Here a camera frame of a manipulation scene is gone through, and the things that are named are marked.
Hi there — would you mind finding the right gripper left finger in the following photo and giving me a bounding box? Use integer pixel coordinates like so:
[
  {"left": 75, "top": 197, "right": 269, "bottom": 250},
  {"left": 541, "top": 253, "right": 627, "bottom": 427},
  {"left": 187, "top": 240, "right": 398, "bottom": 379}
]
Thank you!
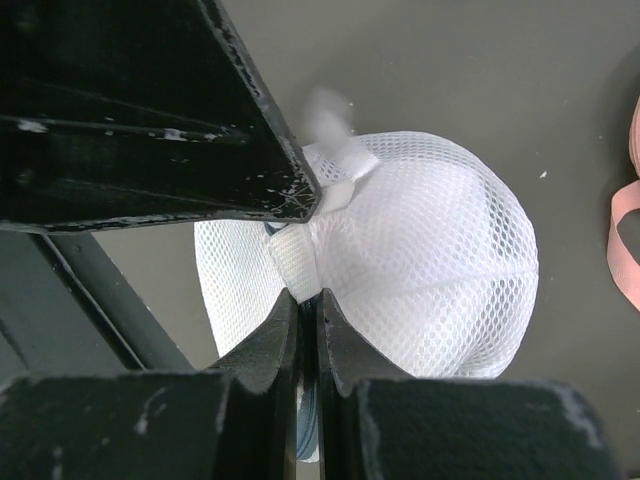
[{"left": 1, "top": 292, "right": 298, "bottom": 479}]

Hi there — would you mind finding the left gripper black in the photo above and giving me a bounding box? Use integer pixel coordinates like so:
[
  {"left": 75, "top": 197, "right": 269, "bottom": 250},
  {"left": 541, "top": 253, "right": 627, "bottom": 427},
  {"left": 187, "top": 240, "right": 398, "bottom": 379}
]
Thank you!
[{"left": 1, "top": 231, "right": 191, "bottom": 380}]

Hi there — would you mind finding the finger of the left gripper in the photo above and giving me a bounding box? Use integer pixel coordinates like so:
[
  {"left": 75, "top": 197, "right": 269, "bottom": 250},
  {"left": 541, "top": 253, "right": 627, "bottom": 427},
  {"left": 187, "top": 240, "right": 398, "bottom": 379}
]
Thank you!
[{"left": 1, "top": 1, "right": 320, "bottom": 234}]

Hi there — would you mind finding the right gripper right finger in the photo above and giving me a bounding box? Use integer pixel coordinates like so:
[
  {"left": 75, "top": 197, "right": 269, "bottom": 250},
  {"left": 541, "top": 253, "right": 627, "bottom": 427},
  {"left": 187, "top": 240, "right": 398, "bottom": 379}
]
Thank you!
[{"left": 315, "top": 291, "right": 623, "bottom": 479}]

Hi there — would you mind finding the white mesh laundry bag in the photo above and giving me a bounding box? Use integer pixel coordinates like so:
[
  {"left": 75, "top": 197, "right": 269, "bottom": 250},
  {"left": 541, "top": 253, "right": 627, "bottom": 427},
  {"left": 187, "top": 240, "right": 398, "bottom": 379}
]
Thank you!
[{"left": 193, "top": 88, "right": 540, "bottom": 464}]

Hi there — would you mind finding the pink patterned round bag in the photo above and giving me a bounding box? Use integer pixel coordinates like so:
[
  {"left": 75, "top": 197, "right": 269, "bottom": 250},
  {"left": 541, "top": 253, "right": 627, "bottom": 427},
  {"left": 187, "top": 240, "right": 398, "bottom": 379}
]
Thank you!
[{"left": 606, "top": 101, "right": 639, "bottom": 311}]

